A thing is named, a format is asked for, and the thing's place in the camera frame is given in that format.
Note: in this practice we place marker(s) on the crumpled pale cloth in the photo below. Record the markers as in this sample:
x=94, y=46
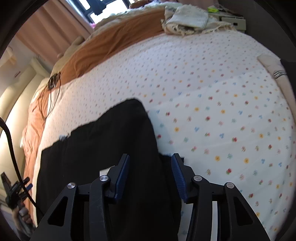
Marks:
x=189, y=18

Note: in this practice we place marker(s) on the small green object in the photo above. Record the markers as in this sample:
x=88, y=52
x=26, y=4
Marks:
x=211, y=9

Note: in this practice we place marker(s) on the pale bedside table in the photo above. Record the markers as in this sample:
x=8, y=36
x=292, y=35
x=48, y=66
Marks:
x=238, y=23

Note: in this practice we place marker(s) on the dark framed window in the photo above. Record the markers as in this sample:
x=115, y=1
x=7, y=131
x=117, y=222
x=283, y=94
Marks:
x=81, y=4

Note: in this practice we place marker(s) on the cream padded headboard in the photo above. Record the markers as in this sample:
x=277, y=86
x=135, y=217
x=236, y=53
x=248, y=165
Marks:
x=13, y=97

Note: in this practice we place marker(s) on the orange duvet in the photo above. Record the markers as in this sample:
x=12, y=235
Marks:
x=104, y=44

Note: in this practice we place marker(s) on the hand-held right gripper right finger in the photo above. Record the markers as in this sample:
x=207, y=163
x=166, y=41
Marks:
x=179, y=176

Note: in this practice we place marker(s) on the white floral bed sheet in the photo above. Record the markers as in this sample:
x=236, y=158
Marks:
x=208, y=92

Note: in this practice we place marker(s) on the beige crumpled blanket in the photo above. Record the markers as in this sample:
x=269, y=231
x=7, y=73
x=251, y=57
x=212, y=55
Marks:
x=111, y=17

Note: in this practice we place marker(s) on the person's left hand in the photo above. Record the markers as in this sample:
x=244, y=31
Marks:
x=17, y=216

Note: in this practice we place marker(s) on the black button shirt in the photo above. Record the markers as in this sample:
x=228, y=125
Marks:
x=115, y=129

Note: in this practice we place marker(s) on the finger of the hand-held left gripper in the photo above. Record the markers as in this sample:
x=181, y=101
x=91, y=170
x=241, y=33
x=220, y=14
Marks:
x=27, y=185

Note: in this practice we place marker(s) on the pink curtain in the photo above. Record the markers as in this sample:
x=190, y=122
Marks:
x=50, y=27

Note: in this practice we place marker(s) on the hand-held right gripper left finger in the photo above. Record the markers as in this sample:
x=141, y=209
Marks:
x=121, y=176

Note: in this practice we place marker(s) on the folded black garment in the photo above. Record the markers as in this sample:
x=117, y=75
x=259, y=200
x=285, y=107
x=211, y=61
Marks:
x=285, y=64

